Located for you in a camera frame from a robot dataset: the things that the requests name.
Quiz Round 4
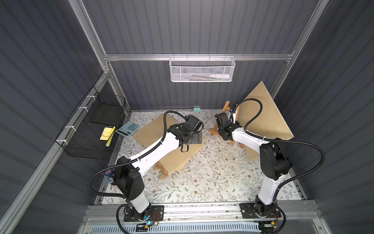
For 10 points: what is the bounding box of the light plywood board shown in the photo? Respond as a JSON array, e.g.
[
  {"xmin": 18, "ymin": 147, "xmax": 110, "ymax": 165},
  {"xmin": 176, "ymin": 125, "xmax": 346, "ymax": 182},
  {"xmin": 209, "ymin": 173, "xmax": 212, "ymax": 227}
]
[
  {"xmin": 135, "ymin": 132, "xmax": 192, "ymax": 175},
  {"xmin": 131, "ymin": 115, "xmax": 206, "ymax": 176},
  {"xmin": 235, "ymin": 81, "xmax": 295, "ymax": 161}
]

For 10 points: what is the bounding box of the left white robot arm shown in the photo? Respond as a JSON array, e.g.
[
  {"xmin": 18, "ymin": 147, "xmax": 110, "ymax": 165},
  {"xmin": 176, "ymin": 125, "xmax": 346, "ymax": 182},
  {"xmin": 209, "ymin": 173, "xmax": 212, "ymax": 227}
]
[{"xmin": 113, "ymin": 111, "xmax": 204, "ymax": 219}]

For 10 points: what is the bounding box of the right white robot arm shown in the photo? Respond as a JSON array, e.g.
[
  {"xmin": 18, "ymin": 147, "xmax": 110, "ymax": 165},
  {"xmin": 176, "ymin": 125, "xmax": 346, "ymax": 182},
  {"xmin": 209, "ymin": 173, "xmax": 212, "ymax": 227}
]
[{"xmin": 215, "ymin": 113, "xmax": 292, "ymax": 218}]

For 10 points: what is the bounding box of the floral table mat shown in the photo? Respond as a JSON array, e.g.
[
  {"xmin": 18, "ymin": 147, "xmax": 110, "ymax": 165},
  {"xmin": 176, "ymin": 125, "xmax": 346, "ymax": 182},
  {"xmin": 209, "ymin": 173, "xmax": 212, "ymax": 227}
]
[{"xmin": 100, "ymin": 109, "xmax": 303, "ymax": 205}]

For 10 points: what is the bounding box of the small teal box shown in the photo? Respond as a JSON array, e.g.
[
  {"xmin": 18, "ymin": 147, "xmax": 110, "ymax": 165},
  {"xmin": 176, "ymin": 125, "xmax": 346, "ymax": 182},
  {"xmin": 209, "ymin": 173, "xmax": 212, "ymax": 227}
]
[{"xmin": 193, "ymin": 106, "xmax": 201, "ymax": 112}]

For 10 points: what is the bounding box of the white marker in basket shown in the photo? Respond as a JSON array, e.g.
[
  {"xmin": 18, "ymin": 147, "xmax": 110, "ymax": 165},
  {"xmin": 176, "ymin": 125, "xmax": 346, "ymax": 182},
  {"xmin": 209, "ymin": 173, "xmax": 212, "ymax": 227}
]
[{"xmin": 209, "ymin": 74, "xmax": 231, "ymax": 80}]

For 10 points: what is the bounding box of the teal calculator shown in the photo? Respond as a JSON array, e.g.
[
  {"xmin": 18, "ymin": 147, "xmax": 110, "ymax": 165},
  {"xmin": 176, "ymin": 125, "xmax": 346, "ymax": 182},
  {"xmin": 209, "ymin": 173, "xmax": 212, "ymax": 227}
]
[{"xmin": 116, "ymin": 121, "xmax": 140, "ymax": 137}]

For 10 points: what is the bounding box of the yellow green pen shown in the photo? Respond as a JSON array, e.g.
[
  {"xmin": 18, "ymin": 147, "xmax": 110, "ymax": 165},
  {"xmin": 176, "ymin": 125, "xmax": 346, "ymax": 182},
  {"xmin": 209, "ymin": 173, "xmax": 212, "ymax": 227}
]
[{"xmin": 105, "ymin": 126, "xmax": 116, "ymax": 147}]

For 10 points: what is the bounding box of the yellow sticky note pad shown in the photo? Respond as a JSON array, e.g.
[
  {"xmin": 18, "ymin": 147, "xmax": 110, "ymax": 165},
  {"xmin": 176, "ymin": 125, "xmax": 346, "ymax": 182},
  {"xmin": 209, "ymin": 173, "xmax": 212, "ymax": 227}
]
[{"xmin": 100, "ymin": 126, "xmax": 116, "ymax": 140}]

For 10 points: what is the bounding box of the pink pen cup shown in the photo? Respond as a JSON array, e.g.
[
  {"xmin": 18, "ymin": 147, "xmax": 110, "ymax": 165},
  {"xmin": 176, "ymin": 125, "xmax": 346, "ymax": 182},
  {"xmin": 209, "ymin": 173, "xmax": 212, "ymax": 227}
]
[{"xmin": 101, "ymin": 169, "xmax": 115, "ymax": 185}]

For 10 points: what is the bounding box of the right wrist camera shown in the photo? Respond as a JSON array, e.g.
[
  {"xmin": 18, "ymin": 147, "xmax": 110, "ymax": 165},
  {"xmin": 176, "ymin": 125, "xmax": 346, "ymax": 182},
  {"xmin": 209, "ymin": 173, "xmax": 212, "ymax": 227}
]
[{"xmin": 228, "ymin": 110, "xmax": 236, "ymax": 124}]

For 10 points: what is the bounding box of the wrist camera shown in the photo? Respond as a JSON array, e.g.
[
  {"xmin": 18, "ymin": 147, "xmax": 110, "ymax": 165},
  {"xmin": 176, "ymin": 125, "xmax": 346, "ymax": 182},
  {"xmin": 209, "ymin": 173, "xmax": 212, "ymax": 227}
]
[
  {"xmin": 228, "ymin": 110, "xmax": 236, "ymax": 124},
  {"xmin": 186, "ymin": 115, "xmax": 204, "ymax": 133}
]

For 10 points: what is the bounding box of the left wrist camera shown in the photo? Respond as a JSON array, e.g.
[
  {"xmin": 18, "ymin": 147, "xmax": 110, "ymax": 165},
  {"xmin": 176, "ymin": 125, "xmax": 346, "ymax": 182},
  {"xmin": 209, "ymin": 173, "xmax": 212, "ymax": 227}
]
[{"xmin": 186, "ymin": 115, "xmax": 204, "ymax": 133}]

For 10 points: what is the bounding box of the white wire mesh basket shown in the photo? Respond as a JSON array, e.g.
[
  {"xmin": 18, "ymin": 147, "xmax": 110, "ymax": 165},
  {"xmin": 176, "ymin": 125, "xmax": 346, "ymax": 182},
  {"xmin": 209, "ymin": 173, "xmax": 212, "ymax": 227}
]
[{"xmin": 168, "ymin": 56, "xmax": 236, "ymax": 83}]

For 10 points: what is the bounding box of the right black corrugated cable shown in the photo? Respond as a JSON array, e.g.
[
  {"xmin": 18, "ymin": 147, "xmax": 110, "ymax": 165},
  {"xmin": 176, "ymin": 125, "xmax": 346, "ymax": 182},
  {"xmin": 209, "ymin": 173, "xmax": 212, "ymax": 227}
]
[{"xmin": 230, "ymin": 97, "xmax": 326, "ymax": 191}]

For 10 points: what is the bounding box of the black corrugated cable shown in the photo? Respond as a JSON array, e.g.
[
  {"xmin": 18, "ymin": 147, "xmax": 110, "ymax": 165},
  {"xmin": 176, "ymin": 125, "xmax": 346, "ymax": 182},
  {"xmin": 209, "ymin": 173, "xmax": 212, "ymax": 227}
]
[
  {"xmin": 230, "ymin": 97, "xmax": 326, "ymax": 191},
  {"xmin": 87, "ymin": 110, "xmax": 188, "ymax": 200}
]

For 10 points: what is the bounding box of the black wire wall basket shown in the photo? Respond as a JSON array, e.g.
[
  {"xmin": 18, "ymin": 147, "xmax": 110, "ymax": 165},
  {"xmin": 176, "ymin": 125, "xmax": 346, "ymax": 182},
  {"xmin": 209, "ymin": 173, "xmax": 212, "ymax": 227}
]
[{"xmin": 56, "ymin": 88, "xmax": 126, "ymax": 160}]

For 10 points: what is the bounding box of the left black corrugated cable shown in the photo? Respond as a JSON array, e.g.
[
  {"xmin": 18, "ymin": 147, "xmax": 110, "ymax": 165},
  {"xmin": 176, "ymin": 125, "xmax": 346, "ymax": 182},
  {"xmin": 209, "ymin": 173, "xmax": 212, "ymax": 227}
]
[{"xmin": 87, "ymin": 110, "xmax": 188, "ymax": 200}]

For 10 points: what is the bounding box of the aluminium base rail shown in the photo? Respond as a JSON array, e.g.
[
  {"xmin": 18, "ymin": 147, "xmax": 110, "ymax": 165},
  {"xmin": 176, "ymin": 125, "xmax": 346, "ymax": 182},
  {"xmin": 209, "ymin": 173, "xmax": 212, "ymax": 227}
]
[{"xmin": 78, "ymin": 200, "xmax": 330, "ymax": 234}]

